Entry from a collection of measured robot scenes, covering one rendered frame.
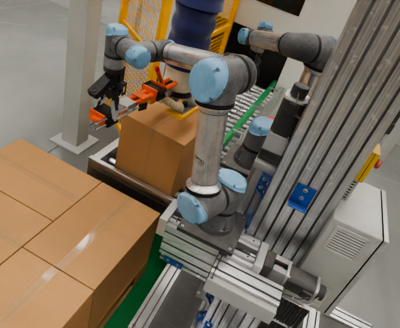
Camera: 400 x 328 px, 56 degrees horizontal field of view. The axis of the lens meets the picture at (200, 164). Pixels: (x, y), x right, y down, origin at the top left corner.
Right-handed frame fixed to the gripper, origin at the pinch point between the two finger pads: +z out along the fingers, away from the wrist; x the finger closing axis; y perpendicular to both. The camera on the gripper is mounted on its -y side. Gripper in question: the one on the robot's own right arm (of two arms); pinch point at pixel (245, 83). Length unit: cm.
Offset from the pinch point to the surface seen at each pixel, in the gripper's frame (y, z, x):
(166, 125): 36, 28, -24
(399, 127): -241, 64, 122
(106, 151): 38, 64, -58
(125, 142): 44, 45, -43
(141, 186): 50, 63, -23
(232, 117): -89, 68, -22
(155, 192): 49, 62, -14
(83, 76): -14, 56, -123
